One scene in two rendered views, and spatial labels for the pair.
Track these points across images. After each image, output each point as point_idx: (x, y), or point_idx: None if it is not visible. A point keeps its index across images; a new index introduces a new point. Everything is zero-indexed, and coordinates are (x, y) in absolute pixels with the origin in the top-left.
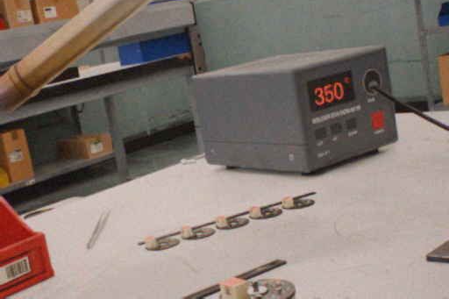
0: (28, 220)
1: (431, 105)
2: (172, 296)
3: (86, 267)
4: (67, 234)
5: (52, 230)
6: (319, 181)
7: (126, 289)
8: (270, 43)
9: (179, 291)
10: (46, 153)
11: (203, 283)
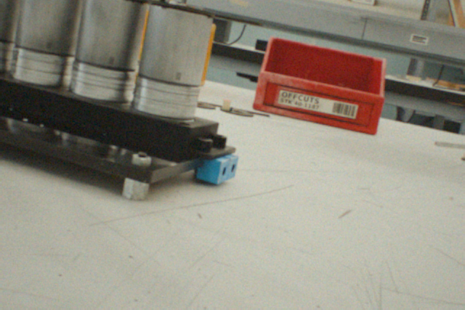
0: (459, 135)
1: None
2: (386, 159)
3: (401, 143)
4: (452, 142)
5: (453, 139)
6: None
7: (379, 149)
8: None
9: (398, 161)
10: None
11: (423, 168)
